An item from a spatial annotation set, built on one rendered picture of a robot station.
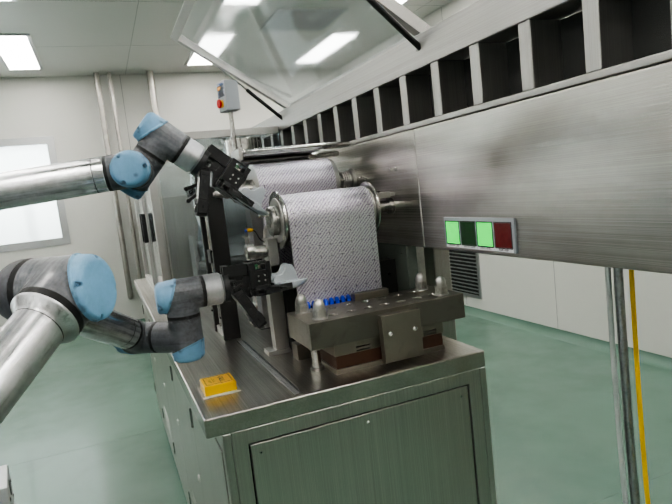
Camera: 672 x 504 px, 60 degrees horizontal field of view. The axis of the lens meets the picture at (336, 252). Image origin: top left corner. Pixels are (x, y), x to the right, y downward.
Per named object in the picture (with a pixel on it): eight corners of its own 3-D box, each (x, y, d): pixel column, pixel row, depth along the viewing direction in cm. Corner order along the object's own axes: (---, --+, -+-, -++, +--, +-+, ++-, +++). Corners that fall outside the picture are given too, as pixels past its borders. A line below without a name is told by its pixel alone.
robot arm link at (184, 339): (172, 354, 142) (165, 311, 141) (213, 353, 139) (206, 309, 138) (153, 365, 135) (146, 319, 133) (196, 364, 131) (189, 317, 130)
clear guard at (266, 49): (178, 37, 220) (178, 35, 220) (290, 106, 238) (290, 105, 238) (239, -102, 123) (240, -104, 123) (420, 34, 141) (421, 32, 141)
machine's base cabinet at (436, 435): (159, 422, 356) (138, 285, 346) (260, 398, 380) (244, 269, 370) (272, 821, 123) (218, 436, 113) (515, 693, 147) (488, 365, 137)
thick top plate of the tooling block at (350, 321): (289, 336, 141) (286, 312, 140) (430, 307, 156) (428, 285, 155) (312, 351, 126) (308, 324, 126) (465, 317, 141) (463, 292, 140)
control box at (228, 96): (215, 113, 197) (211, 83, 196) (233, 113, 201) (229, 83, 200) (222, 110, 191) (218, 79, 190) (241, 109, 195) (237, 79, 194)
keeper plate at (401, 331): (382, 361, 133) (377, 315, 132) (419, 352, 137) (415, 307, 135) (387, 364, 131) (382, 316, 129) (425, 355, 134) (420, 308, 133)
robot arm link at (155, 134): (129, 139, 137) (149, 110, 138) (170, 166, 141) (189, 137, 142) (129, 138, 130) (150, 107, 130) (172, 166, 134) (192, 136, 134)
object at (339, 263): (299, 310, 146) (290, 238, 144) (382, 294, 155) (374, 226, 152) (299, 311, 145) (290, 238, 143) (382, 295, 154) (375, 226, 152)
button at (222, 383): (200, 389, 131) (199, 378, 131) (231, 382, 134) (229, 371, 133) (205, 398, 125) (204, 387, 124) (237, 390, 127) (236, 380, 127)
